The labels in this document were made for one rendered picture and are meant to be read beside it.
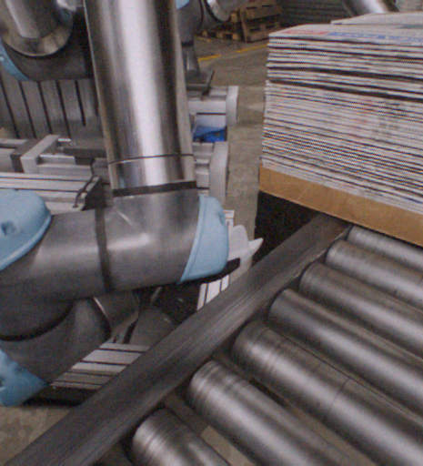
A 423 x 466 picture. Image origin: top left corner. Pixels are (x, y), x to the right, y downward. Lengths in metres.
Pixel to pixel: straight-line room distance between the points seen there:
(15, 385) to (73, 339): 0.06
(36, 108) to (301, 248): 0.77
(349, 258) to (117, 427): 0.33
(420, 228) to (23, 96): 0.90
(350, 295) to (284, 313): 0.08
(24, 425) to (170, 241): 1.11
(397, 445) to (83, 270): 0.28
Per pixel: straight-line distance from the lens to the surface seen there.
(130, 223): 0.32
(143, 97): 0.32
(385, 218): 0.55
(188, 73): 1.25
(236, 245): 0.51
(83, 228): 0.32
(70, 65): 0.77
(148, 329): 1.20
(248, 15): 7.52
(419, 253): 0.56
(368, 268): 0.51
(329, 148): 0.55
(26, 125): 1.10
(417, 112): 0.50
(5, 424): 1.39
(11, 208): 0.33
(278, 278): 0.46
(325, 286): 0.47
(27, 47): 0.73
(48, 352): 0.39
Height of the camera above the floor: 1.10
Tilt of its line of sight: 35 degrees down
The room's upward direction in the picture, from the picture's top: straight up
